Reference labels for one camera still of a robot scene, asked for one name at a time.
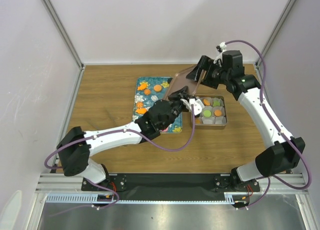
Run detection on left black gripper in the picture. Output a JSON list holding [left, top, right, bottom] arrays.
[[159, 86, 190, 130]]

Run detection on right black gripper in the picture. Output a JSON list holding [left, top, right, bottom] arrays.
[[186, 55, 230, 89]]

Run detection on orange sandwich cookie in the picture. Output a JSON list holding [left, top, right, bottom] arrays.
[[203, 99, 212, 106]]

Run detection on orange round cookie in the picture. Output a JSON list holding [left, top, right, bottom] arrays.
[[213, 109, 223, 117], [153, 85, 162, 92]]

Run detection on metal tongs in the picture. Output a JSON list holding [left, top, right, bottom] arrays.
[[85, 109, 118, 130]]

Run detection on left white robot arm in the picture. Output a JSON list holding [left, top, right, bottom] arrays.
[[57, 86, 190, 190]]

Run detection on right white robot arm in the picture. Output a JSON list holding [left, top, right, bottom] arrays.
[[186, 51, 306, 191]]

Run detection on teal floral serving tray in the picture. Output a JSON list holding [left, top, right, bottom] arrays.
[[132, 76, 169, 120]]

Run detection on orange swirl cookie top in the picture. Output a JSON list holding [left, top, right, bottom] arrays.
[[144, 89, 151, 95]]

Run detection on orange fish cookie top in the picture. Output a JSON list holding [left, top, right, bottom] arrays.
[[137, 83, 149, 91]]

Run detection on orange fish cookie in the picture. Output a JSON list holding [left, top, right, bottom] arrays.
[[137, 83, 149, 91], [135, 108, 147, 115]]

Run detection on orange fish cookie lower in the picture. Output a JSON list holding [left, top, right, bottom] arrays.
[[135, 108, 147, 115]]

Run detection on orange flower cookie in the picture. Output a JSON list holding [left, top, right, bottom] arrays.
[[136, 102, 144, 109]]

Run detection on brown cookie tin box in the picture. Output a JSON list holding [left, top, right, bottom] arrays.
[[190, 94, 229, 130]]

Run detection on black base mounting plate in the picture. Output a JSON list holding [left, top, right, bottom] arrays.
[[82, 172, 261, 202]]

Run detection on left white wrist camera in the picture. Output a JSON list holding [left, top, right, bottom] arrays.
[[181, 98, 205, 117]]

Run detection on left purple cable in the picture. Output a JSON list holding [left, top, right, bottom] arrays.
[[44, 104, 196, 217]]

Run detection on purple cable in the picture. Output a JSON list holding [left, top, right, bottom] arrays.
[[224, 39, 313, 210], [44, 104, 196, 217]]

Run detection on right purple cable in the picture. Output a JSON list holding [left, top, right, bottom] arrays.
[[224, 39, 313, 210]]

